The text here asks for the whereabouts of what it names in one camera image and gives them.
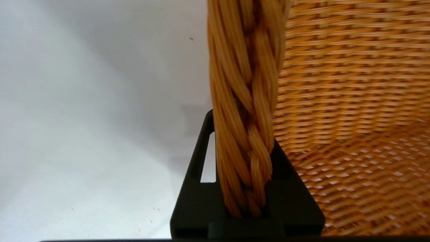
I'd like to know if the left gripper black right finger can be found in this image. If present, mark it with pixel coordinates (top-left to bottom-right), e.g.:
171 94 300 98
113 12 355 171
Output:
265 139 326 238

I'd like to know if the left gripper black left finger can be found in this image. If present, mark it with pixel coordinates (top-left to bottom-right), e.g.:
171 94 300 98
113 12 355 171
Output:
170 109 232 239

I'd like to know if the orange wicker basket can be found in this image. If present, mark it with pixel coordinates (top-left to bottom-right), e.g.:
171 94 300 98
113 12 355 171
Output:
207 0 430 237

